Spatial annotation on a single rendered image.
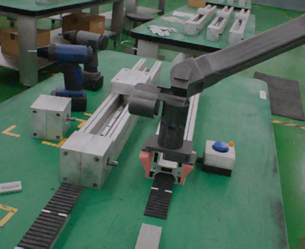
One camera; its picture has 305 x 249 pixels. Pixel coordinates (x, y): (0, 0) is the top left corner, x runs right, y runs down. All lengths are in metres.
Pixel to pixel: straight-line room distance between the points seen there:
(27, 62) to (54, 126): 2.31
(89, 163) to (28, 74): 2.57
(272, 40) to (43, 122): 0.63
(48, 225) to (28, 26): 2.63
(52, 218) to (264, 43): 0.57
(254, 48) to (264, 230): 0.40
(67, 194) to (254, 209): 0.43
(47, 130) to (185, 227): 0.49
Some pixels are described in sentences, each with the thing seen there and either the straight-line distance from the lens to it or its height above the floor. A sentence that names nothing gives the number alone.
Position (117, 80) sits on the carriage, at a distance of 1.17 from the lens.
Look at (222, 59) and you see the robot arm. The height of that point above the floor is 1.11.
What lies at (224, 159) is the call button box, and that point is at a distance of 0.94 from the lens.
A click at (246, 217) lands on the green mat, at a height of 0.78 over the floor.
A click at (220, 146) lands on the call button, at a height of 0.85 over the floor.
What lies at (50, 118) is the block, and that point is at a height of 0.85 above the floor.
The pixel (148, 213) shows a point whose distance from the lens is 0.79.
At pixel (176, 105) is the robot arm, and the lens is 0.71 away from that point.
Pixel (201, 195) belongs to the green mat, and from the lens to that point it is 0.87.
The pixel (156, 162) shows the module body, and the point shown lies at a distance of 0.87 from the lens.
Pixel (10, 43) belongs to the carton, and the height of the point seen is 0.33.
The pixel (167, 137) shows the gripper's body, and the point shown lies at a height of 0.94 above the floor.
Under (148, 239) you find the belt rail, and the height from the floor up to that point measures 0.81.
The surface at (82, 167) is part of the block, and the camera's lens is 0.82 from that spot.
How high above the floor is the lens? 1.29
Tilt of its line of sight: 25 degrees down
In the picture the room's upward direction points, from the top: 8 degrees clockwise
